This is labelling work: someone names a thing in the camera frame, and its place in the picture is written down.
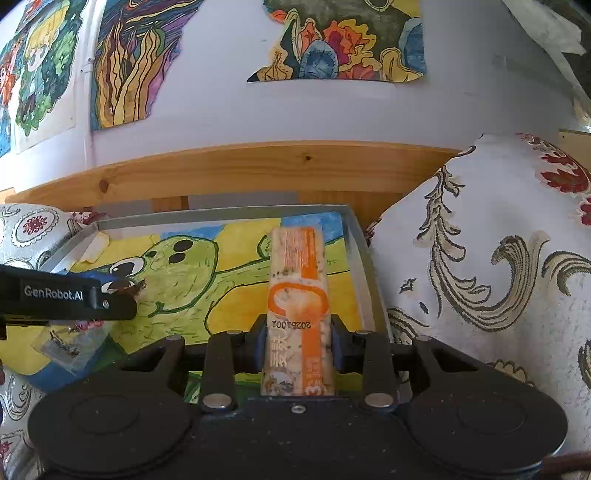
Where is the white wall pipe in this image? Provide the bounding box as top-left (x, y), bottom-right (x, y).
top-left (80, 1), bottom-right (104, 170)

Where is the grey cardboard tray box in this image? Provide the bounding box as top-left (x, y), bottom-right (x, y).
top-left (29, 211), bottom-right (384, 392)

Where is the floral white bedspread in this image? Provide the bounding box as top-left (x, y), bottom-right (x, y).
top-left (1, 133), bottom-right (590, 479)

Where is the orange rice cracker pack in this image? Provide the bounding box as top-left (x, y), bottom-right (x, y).
top-left (260, 226), bottom-right (335, 396)

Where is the wooden bed frame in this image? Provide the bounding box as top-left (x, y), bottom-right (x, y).
top-left (1, 140), bottom-right (458, 226)

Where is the landscape flower poster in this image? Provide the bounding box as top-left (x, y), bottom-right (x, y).
top-left (249, 0), bottom-right (427, 83)

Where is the dark dried fruit piece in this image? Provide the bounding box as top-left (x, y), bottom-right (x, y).
top-left (103, 278), bottom-right (145, 297)

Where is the blond boy poster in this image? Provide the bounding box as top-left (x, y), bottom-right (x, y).
top-left (1, 0), bottom-right (86, 155)

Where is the swirly night sky poster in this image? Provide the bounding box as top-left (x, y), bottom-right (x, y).
top-left (90, 0), bottom-right (201, 131)

